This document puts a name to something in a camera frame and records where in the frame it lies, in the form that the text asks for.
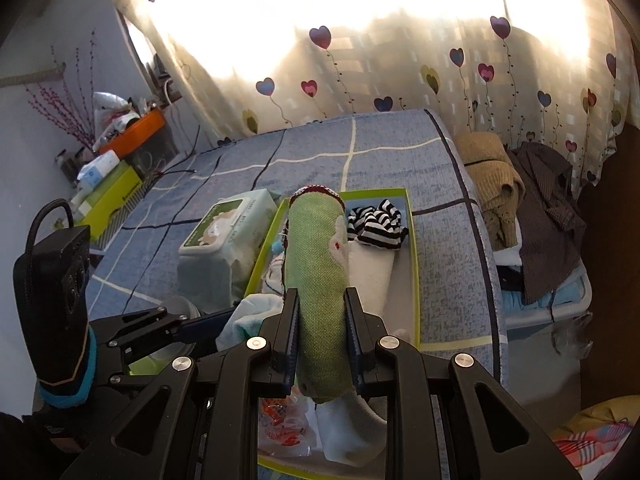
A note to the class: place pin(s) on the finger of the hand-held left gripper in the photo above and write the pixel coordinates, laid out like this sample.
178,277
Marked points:
205,324

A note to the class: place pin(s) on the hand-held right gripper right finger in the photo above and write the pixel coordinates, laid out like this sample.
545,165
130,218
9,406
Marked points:
352,345

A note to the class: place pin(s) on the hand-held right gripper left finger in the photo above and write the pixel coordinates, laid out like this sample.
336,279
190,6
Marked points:
291,345

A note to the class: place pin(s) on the light blue white sock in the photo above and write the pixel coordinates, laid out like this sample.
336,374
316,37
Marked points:
250,320

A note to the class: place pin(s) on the green sock with animal print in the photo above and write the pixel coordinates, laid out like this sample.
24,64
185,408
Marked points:
320,285

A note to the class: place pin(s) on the lime-green box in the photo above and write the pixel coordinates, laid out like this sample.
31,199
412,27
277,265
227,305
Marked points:
406,290

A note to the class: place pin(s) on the large black white striped sock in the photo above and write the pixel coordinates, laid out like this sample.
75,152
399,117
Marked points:
385,230

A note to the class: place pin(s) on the small black white striped sock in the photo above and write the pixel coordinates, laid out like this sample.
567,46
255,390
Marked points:
357,225

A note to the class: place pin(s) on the red snack wrapper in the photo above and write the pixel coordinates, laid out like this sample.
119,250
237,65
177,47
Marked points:
280,425

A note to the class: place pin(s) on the striped shallow box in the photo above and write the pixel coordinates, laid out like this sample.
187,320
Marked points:
112,230

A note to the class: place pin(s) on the wet wipes pack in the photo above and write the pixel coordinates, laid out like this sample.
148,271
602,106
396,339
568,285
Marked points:
225,240

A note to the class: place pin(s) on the green cardboard box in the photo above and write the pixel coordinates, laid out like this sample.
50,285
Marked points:
115,192

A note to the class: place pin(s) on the blue checked bedsheet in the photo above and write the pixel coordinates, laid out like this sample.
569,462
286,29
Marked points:
440,270

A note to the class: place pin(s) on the dark glass jar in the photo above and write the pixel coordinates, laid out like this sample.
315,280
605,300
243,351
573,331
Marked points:
64,167

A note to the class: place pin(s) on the tissue box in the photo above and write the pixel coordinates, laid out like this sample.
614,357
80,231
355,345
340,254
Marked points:
100,167

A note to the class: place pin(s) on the dried red flower branches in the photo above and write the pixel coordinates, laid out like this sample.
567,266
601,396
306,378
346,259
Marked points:
82,132

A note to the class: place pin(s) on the light blue padded chair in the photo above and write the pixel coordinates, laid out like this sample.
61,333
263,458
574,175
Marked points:
515,305

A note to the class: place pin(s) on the orange tray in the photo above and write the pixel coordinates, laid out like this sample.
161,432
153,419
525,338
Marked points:
137,130

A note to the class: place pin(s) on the white plastic bag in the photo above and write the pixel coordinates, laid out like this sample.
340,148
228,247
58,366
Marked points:
107,102

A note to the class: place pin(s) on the tan sweater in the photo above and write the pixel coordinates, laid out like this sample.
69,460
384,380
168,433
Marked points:
487,170

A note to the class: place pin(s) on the clear plastic bag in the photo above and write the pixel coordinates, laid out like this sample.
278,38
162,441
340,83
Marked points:
575,340

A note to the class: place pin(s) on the dark brown shirt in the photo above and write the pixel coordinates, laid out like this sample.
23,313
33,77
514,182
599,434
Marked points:
545,210

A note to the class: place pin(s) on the colourful plaid quilt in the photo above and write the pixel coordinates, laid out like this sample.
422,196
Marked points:
595,435

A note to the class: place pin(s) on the wooden wardrobe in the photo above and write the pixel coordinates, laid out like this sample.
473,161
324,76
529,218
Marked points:
615,260

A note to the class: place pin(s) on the heart-print curtain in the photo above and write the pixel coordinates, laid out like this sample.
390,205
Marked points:
350,35

